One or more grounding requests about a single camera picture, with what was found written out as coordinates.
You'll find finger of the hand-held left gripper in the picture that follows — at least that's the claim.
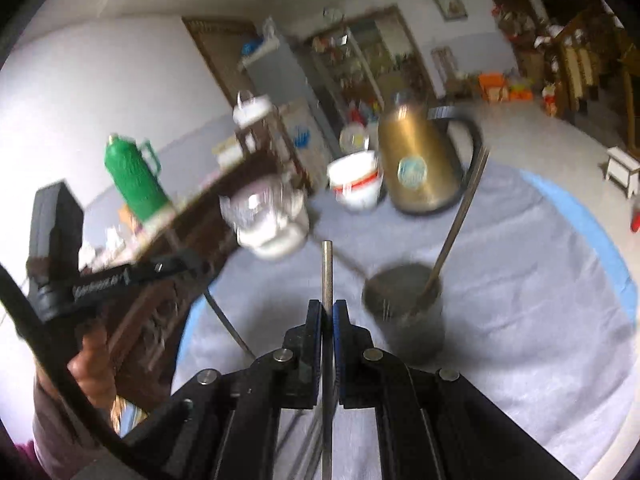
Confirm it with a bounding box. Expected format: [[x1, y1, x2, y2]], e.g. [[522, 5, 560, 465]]
[[127, 249, 227, 289]]

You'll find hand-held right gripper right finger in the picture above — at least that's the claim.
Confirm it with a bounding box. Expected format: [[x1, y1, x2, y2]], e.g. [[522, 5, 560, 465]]
[[332, 299, 581, 480]]

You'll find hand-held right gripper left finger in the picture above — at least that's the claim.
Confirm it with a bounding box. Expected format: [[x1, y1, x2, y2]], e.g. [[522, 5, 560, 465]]
[[122, 300, 326, 480]]

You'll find grey utensil holder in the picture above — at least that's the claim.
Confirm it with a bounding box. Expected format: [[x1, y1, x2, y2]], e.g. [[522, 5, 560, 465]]
[[361, 262, 447, 367]]

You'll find bundle of dark chopsticks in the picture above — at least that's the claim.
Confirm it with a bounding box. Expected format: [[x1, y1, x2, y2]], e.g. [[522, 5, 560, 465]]
[[309, 146, 492, 322]]

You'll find person's left forearm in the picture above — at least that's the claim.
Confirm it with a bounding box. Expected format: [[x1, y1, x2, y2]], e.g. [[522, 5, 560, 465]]
[[32, 375, 123, 480]]

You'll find person's left hand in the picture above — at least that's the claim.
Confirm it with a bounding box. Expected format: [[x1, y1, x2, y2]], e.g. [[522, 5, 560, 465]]
[[67, 321, 120, 412]]

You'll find dark wooden sideboard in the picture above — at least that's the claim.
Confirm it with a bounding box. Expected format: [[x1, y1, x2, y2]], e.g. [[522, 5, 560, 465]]
[[75, 150, 306, 413]]

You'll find green thermos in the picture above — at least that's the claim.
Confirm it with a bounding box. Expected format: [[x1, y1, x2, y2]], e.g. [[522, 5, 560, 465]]
[[103, 133, 172, 224]]

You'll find white pot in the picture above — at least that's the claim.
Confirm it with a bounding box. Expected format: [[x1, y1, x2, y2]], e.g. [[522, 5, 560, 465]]
[[235, 200, 312, 262]]

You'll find clear plastic bag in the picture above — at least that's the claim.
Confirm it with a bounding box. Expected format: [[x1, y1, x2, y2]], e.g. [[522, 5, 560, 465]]
[[219, 175, 301, 246]]

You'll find white bowl with red print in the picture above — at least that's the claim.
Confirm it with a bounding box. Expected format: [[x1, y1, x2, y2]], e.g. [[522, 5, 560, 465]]
[[327, 150, 385, 212]]

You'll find dark wooden chair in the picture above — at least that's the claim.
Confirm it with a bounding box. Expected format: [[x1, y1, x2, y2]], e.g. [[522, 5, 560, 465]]
[[235, 110, 307, 196]]

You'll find white chest freezer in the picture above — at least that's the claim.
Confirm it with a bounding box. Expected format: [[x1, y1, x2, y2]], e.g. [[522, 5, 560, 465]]
[[272, 100, 328, 183]]

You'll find round pale disc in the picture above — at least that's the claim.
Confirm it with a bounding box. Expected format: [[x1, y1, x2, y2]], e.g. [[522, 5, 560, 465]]
[[339, 122, 372, 157]]

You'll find gold electric kettle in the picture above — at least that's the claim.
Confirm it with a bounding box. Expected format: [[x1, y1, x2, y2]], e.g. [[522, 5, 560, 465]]
[[377, 91, 486, 217]]

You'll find wooden door with curtain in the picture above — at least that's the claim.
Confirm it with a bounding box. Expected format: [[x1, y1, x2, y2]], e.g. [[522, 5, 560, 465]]
[[182, 17, 262, 111]]

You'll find silver fridge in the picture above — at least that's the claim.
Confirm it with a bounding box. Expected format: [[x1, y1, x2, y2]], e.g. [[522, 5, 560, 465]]
[[240, 35, 346, 161]]

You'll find blue table cover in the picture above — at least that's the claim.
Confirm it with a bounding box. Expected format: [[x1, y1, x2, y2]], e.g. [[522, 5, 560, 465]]
[[174, 169, 638, 376]]

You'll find brown wooden chair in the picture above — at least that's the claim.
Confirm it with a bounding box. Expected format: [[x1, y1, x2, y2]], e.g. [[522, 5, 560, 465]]
[[430, 46, 469, 99]]

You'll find orange box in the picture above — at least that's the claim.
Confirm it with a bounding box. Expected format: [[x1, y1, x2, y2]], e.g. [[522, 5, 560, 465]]
[[477, 73, 512, 104]]

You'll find white stool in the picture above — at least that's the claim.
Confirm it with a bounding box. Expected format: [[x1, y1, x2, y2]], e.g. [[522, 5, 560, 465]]
[[604, 146, 640, 199]]

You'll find framed picture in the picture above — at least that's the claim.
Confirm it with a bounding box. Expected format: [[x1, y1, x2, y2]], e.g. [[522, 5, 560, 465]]
[[432, 0, 469, 22]]

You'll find wooden staircase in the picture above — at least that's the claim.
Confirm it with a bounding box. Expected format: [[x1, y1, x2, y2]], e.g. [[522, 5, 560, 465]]
[[537, 0, 640, 157]]

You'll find black cable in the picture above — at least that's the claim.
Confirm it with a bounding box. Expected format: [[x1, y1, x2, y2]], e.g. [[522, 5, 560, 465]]
[[0, 264, 151, 467]]

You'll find white basket with handle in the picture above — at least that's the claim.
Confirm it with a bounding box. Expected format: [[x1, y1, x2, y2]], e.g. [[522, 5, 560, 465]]
[[233, 90, 274, 129]]

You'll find kitchen doorway frame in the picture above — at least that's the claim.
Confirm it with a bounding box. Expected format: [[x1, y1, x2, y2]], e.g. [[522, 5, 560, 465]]
[[304, 4, 437, 128]]

